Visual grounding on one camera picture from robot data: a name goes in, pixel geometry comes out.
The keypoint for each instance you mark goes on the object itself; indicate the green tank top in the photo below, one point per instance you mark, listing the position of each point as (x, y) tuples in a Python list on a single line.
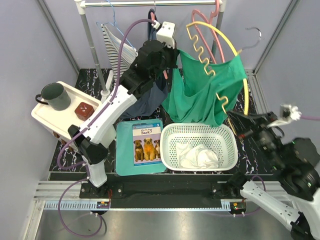
[(196, 97)]

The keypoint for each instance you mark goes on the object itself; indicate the navy blue tank top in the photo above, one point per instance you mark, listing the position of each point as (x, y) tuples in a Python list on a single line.
[(147, 100)]

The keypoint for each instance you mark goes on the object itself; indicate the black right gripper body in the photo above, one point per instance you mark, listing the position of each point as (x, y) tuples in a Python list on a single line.
[(263, 136)]

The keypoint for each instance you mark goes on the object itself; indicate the striped white tank top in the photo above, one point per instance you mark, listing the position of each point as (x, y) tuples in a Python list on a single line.
[(112, 45)]

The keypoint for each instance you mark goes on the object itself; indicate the teal tray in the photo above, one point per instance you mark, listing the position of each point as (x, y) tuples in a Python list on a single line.
[(124, 156)]

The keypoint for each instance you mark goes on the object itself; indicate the white perforated plastic basket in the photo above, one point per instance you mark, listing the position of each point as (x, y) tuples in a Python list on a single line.
[(219, 139)]

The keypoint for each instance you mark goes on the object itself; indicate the dark grey mug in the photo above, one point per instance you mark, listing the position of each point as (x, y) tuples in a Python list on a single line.
[(55, 96)]

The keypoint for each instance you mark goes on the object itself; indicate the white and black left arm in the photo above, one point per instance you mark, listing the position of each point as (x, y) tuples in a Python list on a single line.
[(94, 136)]

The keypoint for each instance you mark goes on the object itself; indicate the coral pink hanger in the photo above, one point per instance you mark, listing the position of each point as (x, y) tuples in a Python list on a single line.
[(153, 18)]

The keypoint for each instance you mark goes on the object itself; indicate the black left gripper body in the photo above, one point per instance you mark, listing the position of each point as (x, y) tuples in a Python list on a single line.
[(169, 53)]

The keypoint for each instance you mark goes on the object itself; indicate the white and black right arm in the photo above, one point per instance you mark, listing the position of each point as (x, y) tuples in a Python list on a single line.
[(295, 169)]

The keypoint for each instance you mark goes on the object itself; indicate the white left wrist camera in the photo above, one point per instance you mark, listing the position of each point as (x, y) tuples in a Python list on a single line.
[(165, 34)]

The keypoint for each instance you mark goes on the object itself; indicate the dark red cube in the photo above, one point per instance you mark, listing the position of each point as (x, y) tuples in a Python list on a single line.
[(84, 111)]

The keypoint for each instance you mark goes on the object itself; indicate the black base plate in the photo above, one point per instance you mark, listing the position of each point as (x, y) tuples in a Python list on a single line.
[(162, 191)]

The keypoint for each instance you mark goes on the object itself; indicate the dog picture book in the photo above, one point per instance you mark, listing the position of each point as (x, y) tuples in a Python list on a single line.
[(146, 144)]

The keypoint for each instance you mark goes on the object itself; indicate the white storage box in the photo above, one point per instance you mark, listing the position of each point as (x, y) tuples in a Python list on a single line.
[(58, 122)]

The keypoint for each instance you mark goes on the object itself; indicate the light blue wire hanger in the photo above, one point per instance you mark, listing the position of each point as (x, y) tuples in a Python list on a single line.
[(114, 23)]

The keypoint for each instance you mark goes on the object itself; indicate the metal clothes rack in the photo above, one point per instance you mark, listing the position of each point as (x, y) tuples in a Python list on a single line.
[(82, 5)]

